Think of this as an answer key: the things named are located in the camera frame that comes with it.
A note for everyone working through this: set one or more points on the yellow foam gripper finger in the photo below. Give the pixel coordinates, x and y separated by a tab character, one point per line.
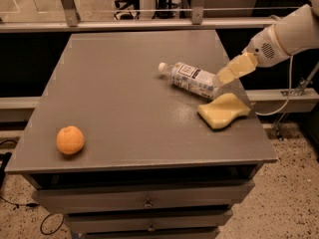
238	67

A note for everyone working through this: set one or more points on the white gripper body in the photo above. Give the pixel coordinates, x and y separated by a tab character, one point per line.
263	51

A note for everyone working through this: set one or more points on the clear plastic water bottle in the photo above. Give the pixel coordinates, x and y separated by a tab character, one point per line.
190	78

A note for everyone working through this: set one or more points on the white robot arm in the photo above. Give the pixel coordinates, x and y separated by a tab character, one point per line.
293	34

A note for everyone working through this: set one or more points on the yellow sponge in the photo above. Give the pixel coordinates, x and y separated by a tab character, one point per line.
221	112

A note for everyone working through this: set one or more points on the grey drawer cabinet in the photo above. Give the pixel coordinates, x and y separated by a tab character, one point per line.
138	128

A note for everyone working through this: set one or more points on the top grey drawer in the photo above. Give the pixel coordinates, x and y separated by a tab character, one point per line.
143	197

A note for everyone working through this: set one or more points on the grey drawer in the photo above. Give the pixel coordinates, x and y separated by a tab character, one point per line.
148	221
143	197

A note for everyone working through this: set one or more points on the orange fruit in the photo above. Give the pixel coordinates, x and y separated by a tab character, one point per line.
70	140

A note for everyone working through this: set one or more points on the metal railing frame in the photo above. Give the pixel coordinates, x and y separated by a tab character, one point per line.
24	16

